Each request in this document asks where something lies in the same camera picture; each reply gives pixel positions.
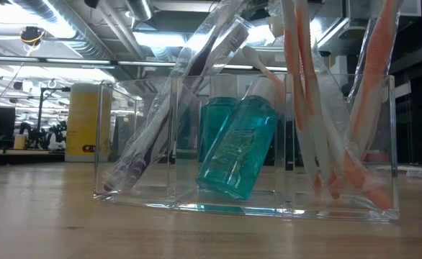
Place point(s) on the teal mouthwash bottle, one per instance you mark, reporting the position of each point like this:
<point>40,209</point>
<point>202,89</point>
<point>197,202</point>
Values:
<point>214,122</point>
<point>240,154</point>

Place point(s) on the clear acrylic organizer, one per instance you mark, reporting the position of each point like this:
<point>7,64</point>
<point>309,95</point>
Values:
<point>232,210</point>

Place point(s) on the orange white toothbrush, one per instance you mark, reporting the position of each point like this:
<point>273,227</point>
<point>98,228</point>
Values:
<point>306,72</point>
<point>292,90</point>
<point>250,53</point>

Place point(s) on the long ceiling light bar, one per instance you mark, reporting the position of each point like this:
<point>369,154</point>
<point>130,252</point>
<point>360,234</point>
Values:
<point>153,63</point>
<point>16,59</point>

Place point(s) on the yellow wipes canister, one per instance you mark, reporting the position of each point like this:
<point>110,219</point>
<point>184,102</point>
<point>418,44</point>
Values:
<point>83,122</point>

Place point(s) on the background black robot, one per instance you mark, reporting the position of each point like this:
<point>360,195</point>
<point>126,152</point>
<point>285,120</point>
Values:
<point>52,135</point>

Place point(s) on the black stand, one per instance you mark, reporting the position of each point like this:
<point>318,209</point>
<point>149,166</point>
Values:
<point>40,108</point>

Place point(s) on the background workbench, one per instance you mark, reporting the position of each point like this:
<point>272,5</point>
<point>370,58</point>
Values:
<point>34,154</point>

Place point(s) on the small yellow container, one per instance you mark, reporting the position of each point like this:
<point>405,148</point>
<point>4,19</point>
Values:
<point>19,142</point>

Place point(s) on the white vent box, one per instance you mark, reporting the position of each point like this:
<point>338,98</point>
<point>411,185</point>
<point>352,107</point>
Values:
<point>410,7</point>

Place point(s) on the round metal duct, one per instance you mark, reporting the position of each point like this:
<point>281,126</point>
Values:
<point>140,9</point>

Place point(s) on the ribbed metal duct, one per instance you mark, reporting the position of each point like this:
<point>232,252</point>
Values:
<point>70,36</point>

